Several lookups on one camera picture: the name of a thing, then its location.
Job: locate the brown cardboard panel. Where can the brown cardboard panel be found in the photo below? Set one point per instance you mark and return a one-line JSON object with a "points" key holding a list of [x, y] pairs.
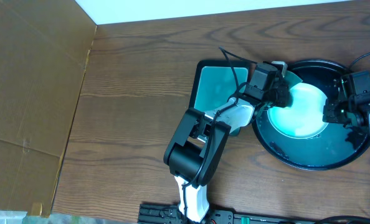
{"points": [[44, 48]]}

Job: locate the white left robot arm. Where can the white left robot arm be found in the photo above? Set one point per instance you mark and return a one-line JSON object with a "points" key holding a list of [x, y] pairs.
{"points": [[196, 147]]}

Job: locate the green yellow scrub sponge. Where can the green yellow scrub sponge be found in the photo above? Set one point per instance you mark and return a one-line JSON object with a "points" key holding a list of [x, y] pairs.
{"points": [[292, 79]]}

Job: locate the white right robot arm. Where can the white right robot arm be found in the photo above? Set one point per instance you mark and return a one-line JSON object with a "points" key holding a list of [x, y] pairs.
{"points": [[351, 108]]}

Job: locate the round black serving tray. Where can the round black serving tray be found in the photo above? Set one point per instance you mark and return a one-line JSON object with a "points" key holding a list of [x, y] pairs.
{"points": [[335, 146]]}

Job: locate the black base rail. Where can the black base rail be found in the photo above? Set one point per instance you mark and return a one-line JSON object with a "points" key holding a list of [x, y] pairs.
{"points": [[259, 218]]}

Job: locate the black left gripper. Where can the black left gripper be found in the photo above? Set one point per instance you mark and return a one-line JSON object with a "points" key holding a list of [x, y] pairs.
{"points": [[282, 94]]}

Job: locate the mint plate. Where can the mint plate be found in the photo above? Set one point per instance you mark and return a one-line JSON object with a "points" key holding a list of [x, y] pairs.
{"points": [[304, 117]]}

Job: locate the black rectangular water tray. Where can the black rectangular water tray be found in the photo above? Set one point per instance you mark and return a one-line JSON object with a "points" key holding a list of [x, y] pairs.
{"points": [[215, 83]]}

